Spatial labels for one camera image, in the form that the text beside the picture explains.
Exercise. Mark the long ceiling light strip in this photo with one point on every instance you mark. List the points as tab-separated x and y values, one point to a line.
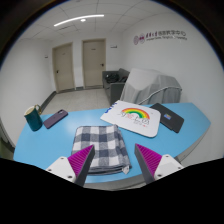
76	18

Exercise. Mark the dark teal mug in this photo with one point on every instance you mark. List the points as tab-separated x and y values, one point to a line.
33	120

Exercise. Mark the white rainbow print bag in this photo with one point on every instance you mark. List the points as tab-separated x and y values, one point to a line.
133	120

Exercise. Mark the purple smartphone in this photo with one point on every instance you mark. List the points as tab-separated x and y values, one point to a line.
55	119

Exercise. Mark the grey cloth covered furniture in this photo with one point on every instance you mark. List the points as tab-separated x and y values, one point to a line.
153	85

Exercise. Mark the wall lettering sign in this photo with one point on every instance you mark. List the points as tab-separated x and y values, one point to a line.
160	36

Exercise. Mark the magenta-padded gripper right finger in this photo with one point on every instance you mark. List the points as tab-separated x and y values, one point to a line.
165	165

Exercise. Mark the black notebook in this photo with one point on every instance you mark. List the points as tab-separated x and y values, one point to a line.
170	118

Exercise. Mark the blue white checked towel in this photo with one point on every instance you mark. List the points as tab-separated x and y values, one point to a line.
100	146

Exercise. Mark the beige door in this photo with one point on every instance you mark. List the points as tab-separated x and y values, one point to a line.
63	68
94	63

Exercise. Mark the black bag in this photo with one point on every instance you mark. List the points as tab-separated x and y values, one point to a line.
112	78

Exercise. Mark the round ceiling light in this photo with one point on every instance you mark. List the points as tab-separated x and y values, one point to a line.
83	20

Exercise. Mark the grey sofa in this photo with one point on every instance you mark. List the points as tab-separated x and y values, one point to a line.
113	91

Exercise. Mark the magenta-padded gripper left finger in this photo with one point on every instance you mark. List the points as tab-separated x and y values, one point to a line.
65	168

